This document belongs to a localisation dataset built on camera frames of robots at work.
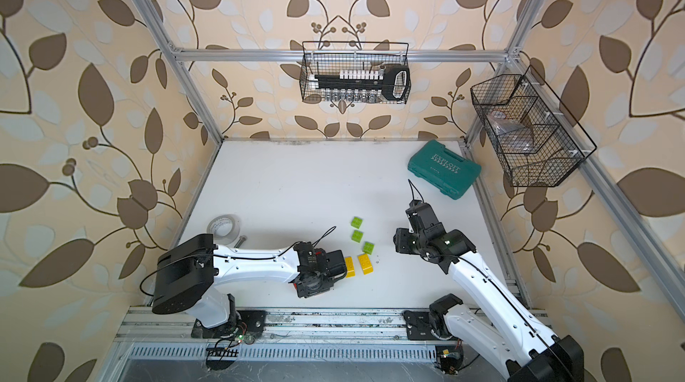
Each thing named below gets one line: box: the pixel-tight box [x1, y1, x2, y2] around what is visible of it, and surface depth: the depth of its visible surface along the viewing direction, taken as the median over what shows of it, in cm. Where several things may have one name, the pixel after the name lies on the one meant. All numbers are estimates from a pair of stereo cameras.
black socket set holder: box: [313, 65, 412, 101], surface depth 84 cm
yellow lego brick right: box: [358, 253, 374, 275], surface depth 86 cm
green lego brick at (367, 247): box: [362, 241, 375, 256], surface depth 90 cm
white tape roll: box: [206, 214, 241, 246], surface depth 95 cm
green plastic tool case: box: [407, 139, 482, 200], surface depth 107 cm
